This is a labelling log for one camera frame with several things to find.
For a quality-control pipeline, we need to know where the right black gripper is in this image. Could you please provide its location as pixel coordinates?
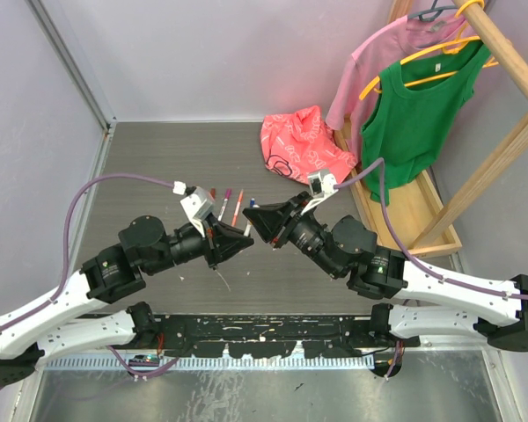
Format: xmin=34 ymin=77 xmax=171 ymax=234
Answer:
xmin=244 ymin=190 xmax=342 ymax=278

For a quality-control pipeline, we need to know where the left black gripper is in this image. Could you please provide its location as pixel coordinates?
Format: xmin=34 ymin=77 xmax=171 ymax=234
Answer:
xmin=144 ymin=212 xmax=253 ymax=275

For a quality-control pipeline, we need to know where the orange ballpoint pen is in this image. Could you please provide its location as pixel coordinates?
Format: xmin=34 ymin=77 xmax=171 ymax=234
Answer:
xmin=231 ymin=189 xmax=244 ymax=227

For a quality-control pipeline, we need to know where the white ballpoint pen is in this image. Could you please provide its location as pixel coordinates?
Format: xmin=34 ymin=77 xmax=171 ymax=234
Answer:
xmin=218 ymin=198 xmax=228 ymax=221

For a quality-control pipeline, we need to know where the white yellow-tipped pen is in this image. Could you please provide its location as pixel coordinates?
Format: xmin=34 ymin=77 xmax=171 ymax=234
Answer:
xmin=244 ymin=222 xmax=252 ymax=236

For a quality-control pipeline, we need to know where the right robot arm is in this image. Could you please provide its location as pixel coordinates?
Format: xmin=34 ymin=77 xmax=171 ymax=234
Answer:
xmin=243 ymin=192 xmax=528 ymax=353

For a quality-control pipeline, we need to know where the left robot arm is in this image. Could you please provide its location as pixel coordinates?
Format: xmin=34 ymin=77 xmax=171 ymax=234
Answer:
xmin=0 ymin=215 xmax=254 ymax=388

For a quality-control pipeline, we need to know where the wooden clothes rack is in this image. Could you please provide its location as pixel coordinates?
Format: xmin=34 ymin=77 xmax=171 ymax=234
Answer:
xmin=334 ymin=0 xmax=528 ymax=258

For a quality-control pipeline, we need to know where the green tank top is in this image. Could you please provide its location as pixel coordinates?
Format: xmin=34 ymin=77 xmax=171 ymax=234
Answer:
xmin=361 ymin=40 xmax=490 ymax=203

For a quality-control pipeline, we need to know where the aluminium corner profile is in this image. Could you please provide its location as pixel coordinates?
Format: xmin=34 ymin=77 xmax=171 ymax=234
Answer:
xmin=26 ymin=0 xmax=118 ymax=133

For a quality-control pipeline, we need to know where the pink t-shirt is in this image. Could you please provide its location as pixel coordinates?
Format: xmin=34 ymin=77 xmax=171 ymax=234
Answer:
xmin=325 ymin=11 xmax=474 ymax=155

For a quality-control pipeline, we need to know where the yellow hanger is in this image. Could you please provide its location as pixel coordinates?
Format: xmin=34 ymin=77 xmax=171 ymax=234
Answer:
xmin=360 ymin=0 xmax=501 ymax=100

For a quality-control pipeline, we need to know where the grey hanger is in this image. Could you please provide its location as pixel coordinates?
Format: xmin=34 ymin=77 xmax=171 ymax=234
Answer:
xmin=407 ymin=0 xmax=457 ymax=22

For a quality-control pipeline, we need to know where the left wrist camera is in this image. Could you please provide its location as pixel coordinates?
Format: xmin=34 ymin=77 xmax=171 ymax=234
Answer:
xmin=180 ymin=186 xmax=215 ymax=238

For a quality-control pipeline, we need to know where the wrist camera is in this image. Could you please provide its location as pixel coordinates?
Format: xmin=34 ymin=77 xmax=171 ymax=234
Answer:
xmin=301 ymin=168 xmax=338 ymax=215
xmin=180 ymin=186 xmax=215 ymax=238

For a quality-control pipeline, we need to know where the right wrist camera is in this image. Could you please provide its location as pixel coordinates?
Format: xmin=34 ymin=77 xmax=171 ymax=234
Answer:
xmin=301 ymin=168 xmax=338 ymax=215

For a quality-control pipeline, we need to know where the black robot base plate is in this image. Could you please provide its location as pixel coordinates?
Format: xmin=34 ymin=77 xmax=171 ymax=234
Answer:
xmin=115 ymin=315 xmax=396 ymax=359

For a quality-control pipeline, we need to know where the white cable duct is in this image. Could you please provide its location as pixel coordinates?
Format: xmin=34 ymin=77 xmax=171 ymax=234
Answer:
xmin=45 ymin=353 xmax=375 ymax=371

